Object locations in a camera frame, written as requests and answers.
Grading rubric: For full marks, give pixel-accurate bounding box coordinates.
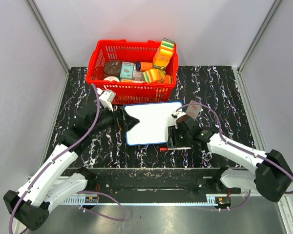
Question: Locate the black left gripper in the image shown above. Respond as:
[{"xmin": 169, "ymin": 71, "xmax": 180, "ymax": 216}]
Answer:
[{"xmin": 89, "ymin": 101, "xmax": 140, "ymax": 135}]

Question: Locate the red capped whiteboard marker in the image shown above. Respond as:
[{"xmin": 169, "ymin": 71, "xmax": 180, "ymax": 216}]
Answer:
[{"xmin": 159, "ymin": 147, "xmax": 192, "ymax": 152}]

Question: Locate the white whiteboard blue frame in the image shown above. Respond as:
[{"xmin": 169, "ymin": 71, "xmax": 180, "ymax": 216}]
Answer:
[{"xmin": 125, "ymin": 101, "xmax": 183, "ymax": 146}]

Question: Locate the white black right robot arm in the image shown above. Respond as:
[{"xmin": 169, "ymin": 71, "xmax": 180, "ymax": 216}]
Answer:
[{"xmin": 167, "ymin": 112, "xmax": 293, "ymax": 202}]

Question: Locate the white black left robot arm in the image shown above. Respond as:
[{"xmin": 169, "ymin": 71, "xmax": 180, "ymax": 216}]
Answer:
[{"xmin": 3, "ymin": 104, "xmax": 140, "ymax": 233}]

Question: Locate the white round lid tub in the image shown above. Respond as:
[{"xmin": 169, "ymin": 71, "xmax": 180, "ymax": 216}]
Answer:
[{"xmin": 104, "ymin": 76, "xmax": 120, "ymax": 82}]

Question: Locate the teal small box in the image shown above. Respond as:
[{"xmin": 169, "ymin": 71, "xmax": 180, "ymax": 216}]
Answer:
[{"xmin": 120, "ymin": 61, "xmax": 134, "ymax": 80}]

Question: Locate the lying orange sponge box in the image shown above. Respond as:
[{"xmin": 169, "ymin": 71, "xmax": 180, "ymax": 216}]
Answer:
[{"xmin": 142, "ymin": 68, "xmax": 166, "ymax": 83}]

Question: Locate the brown round bread pack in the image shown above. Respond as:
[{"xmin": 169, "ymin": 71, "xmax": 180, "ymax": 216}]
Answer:
[{"xmin": 104, "ymin": 60, "xmax": 122, "ymax": 77}]

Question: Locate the orange blue can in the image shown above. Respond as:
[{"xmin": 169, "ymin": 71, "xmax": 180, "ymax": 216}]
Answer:
[{"xmin": 135, "ymin": 62, "xmax": 153, "ymax": 72}]

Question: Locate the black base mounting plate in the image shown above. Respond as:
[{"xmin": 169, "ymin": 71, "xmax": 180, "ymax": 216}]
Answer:
[{"xmin": 68, "ymin": 168, "xmax": 242, "ymax": 203}]

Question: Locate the tall orange sponge box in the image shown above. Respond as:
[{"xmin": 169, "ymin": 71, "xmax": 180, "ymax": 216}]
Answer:
[{"xmin": 153, "ymin": 38, "xmax": 175, "ymax": 69}]

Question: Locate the red plastic shopping basket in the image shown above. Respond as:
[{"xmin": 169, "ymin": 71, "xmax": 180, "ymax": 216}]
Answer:
[{"xmin": 85, "ymin": 39, "xmax": 179, "ymax": 105}]

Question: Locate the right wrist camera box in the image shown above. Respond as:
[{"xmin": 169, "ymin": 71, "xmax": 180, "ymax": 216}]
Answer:
[{"xmin": 171, "ymin": 110, "xmax": 186, "ymax": 119}]

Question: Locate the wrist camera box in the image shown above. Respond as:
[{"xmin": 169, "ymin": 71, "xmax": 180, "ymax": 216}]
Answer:
[
  {"xmin": 171, "ymin": 110, "xmax": 186, "ymax": 119},
  {"xmin": 99, "ymin": 89, "xmax": 116, "ymax": 112}
]

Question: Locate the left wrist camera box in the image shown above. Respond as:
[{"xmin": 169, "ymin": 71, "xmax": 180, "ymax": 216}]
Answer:
[{"xmin": 99, "ymin": 89, "xmax": 116, "ymax": 112}]

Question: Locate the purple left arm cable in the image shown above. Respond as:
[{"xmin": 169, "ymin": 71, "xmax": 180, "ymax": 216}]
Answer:
[{"xmin": 9, "ymin": 83, "xmax": 127, "ymax": 234}]

